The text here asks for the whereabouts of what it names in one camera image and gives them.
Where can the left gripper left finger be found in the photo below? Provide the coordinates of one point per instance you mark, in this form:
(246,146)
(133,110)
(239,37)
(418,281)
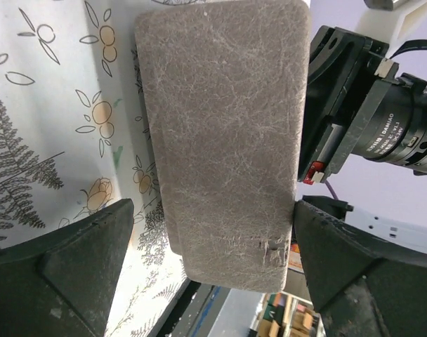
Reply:
(63,283)

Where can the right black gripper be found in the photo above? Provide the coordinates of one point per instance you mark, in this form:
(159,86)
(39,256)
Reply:
(348,77)

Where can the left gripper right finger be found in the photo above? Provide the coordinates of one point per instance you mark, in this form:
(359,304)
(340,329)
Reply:
(364,276)

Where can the brown glasses case green lining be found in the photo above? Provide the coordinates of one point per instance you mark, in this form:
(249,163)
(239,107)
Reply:
(224,86)

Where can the floral table mat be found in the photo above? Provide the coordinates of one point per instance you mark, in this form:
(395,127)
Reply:
(74,139)

